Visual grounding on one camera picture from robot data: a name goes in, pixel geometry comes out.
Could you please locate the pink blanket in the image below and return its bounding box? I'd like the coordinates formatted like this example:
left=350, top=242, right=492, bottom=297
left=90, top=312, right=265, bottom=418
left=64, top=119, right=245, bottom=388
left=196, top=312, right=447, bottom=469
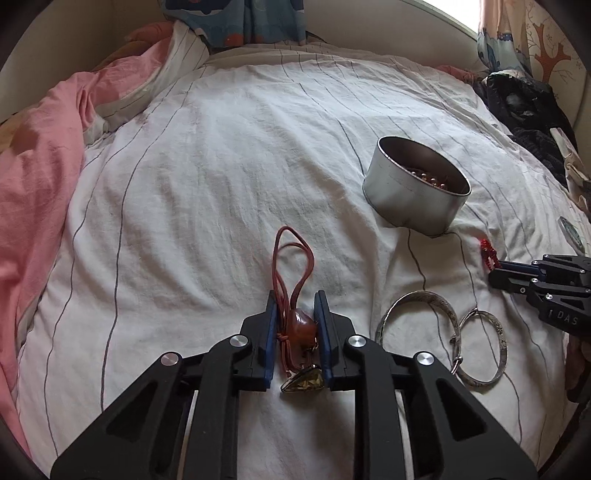
left=0, top=37, right=204, bottom=457

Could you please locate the cream cloth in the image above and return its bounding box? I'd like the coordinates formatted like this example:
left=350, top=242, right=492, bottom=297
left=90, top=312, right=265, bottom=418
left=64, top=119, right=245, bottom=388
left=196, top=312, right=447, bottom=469
left=549, top=127, right=589, bottom=208

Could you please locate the red stone pendant necklace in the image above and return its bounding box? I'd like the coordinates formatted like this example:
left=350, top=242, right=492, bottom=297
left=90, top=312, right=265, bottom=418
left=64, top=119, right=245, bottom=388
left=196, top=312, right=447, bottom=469
left=272, top=225, right=320, bottom=377

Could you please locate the dark clothing pile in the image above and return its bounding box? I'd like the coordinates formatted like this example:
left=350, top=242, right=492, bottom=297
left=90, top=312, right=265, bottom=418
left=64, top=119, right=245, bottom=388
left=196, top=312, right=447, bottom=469
left=473, top=71, right=578, bottom=185

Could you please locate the person's right hand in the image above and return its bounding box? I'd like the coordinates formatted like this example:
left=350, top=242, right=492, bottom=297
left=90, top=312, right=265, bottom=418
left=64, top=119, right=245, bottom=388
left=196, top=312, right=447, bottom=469
left=567, top=332, right=591, bottom=402

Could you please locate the blue whale print curtain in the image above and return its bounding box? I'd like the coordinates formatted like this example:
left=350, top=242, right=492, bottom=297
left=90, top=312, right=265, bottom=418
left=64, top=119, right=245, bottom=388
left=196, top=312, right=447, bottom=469
left=159, top=0, right=308, bottom=47

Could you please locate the wide silver bangle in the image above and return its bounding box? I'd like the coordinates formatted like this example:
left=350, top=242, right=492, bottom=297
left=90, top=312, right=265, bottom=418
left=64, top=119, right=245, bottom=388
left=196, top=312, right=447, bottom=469
left=375, top=291, right=461, bottom=358

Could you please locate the red woven cord bracelet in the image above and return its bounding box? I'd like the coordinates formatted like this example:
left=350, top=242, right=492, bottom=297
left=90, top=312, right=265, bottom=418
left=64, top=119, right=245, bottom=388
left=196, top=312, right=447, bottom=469
left=478, top=237, right=502, bottom=271

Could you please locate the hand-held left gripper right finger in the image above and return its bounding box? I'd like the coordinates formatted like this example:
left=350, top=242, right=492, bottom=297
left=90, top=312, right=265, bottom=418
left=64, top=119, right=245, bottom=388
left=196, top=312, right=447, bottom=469
left=314, top=290, right=539, bottom=480

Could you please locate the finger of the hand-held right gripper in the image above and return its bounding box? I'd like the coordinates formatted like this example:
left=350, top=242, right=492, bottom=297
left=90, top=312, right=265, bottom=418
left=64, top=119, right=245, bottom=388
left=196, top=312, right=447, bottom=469
left=488, top=269, right=591, bottom=296
left=499, top=254, right=591, bottom=278

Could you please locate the yellow triangular pendant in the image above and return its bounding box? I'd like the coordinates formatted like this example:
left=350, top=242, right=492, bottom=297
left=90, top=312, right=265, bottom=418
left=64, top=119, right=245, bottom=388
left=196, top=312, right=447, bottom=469
left=280, top=364, right=326, bottom=394

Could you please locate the round metal tin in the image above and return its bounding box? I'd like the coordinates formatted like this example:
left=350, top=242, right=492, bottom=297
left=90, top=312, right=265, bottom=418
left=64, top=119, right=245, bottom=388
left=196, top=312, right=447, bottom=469
left=362, top=135, right=472, bottom=238

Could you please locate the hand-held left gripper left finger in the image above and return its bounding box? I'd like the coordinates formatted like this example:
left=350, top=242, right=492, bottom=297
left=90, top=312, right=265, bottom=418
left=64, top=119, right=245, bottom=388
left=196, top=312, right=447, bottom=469
left=50, top=290, right=279, bottom=480

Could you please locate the silver bangle with clasp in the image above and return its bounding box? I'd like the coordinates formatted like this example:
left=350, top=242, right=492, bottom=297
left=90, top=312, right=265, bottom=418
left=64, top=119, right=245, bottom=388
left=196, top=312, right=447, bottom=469
left=450, top=310, right=509, bottom=394

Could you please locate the round teal tin lid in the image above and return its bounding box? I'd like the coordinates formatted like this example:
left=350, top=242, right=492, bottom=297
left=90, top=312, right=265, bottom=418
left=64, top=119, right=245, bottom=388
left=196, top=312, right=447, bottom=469
left=558, top=217, right=586, bottom=252

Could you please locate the orange cloth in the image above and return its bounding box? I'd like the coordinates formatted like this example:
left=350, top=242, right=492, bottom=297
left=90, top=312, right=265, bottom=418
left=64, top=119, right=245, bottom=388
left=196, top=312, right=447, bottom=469
left=92, top=21, right=176, bottom=72

